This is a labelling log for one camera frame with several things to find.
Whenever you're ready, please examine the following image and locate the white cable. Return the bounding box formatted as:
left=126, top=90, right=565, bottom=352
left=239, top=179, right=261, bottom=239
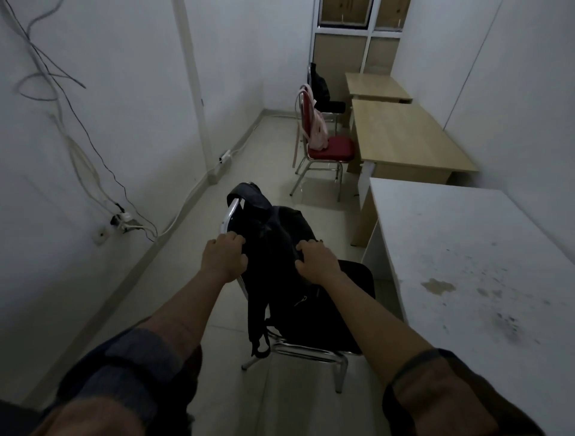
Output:
left=153, top=108, right=270, bottom=243

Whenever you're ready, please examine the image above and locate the red chair with chrome frame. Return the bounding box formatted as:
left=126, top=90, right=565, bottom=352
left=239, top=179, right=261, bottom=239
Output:
left=289, top=85, right=356, bottom=202

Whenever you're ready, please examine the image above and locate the person's right hand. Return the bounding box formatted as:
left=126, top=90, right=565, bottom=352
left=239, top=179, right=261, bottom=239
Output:
left=295, top=240, right=343, bottom=287

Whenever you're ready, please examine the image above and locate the black backpack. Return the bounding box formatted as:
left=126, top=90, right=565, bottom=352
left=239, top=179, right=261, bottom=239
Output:
left=226, top=182, right=360, bottom=359

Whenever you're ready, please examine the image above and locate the long wooden desk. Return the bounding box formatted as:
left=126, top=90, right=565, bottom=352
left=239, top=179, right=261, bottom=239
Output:
left=347, top=99, right=479, bottom=248

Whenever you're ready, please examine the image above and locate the white wall conduit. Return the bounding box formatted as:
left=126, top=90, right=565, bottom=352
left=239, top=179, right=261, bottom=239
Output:
left=172, top=0, right=215, bottom=168

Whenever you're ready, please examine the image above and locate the person's left forearm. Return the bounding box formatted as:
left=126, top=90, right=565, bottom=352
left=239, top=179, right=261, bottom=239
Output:
left=137, top=269, right=240, bottom=360

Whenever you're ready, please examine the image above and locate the white framed window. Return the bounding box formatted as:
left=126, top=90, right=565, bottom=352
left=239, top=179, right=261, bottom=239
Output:
left=309, top=0, right=412, bottom=78

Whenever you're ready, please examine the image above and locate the person's left hand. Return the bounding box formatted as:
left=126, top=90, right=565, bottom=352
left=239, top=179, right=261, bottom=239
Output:
left=200, top=232, right=248, bottom=284

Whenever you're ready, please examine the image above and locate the grey looped cable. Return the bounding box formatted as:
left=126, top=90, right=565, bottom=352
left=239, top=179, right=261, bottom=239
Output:
left=0, top=0, right=87, bottom=102

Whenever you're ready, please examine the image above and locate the black bag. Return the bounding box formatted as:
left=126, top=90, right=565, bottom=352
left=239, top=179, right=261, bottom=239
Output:
left=309, top=62, right=331, bottom=105

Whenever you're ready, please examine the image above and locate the small wooden desk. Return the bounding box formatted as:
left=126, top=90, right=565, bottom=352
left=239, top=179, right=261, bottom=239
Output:
left=344, top=72, right=413, bottom=104

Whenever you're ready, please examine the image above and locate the thin black cable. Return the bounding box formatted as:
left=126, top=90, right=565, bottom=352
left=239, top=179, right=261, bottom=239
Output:
left=27, top=40, right=159, bottom=240

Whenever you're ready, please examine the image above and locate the white plug adapter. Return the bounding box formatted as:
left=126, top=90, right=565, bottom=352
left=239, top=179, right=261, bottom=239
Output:
left=111, top=211, right=143, bottom=233

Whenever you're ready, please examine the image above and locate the dark blue rolled sleeve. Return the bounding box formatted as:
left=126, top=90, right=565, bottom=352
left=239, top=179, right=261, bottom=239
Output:
left=43, top=317, right=204, bottom=436

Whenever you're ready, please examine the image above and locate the person's right forearm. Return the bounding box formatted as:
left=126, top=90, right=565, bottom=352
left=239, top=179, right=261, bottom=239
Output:
left=314, top=272, right=438, bottom=388

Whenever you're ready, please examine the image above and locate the dark brown rolled sleeve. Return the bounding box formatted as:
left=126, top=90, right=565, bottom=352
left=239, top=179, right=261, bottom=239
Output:
left=382, top=348, right=546, bottom=436

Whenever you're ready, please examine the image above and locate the black chair with chrome frame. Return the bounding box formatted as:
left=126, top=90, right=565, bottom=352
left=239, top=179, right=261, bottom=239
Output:
left=218, top=196, right=376, bottom=395
left=307, top=62, right=347, bottom=135

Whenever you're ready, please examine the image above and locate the white stained desk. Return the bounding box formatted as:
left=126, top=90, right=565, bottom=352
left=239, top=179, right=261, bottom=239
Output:
left=361, top=177, right=575, bottom=436

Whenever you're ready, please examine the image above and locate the pink backpack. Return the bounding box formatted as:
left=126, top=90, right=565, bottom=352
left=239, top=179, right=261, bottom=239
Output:
left=291, top=84, right=331, bottom=169

